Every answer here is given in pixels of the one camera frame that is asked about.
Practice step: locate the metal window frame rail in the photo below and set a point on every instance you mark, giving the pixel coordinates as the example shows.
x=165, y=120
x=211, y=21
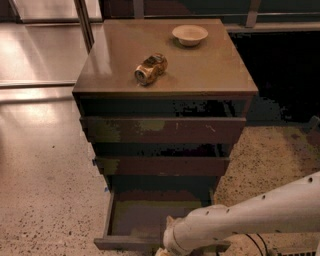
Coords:
x=85, y=25

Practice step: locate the metal floor vent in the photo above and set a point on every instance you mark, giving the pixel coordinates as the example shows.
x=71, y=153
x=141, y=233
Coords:
x=303, y=252

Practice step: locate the brown top drawer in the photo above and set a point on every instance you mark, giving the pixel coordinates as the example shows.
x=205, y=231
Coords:
x=163, y=130

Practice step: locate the brown bottom drawer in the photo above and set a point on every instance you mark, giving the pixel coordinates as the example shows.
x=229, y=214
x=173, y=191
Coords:
x=168, y=215

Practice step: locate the brown drawer cabinet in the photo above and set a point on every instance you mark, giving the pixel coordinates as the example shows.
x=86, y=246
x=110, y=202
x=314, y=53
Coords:
x=206, y=80

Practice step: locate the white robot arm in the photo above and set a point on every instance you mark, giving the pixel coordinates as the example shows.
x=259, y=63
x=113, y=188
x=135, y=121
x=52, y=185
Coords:
x=292, y=208

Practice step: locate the crushed gold can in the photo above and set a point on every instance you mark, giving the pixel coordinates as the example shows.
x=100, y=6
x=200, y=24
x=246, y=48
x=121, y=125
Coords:
x=151, y=68

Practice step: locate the brown drawer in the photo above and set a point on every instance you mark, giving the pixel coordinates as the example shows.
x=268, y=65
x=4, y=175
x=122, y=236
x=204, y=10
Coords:
x=168, y=215
x=163, y=166
x=163, y=130

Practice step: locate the brown middle drawer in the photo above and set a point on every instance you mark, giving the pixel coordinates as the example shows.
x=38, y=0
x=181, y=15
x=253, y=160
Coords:
x=163, y=166

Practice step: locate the white ceramic bowl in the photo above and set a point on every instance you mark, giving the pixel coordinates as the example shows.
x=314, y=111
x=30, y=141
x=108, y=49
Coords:
x=189, y=35

